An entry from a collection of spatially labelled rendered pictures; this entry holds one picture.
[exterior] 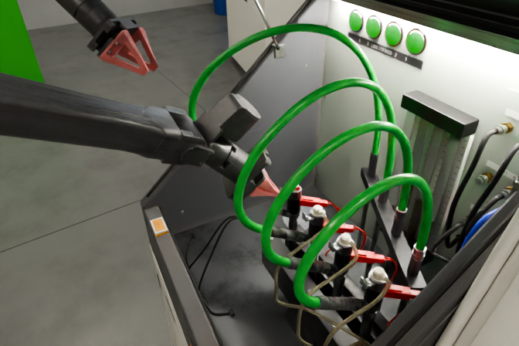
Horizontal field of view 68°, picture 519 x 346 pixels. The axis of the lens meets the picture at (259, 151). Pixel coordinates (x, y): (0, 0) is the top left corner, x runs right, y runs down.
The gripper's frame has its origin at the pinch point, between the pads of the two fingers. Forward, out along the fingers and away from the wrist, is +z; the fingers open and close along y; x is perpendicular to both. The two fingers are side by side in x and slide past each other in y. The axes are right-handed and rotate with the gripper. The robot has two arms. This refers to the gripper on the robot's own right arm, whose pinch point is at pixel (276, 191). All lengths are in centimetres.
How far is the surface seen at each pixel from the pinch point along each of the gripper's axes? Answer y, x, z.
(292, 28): 23.5, 7.4, -17.6
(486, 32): 43.3, -6.4, 0.4
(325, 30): 27.2, 6.6, -13.2
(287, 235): -1.9, -9.6, 1.1
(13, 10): -112, 302, -76
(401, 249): 10.4, -15.8, 15.7
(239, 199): 0.0, -11.5, -13.2
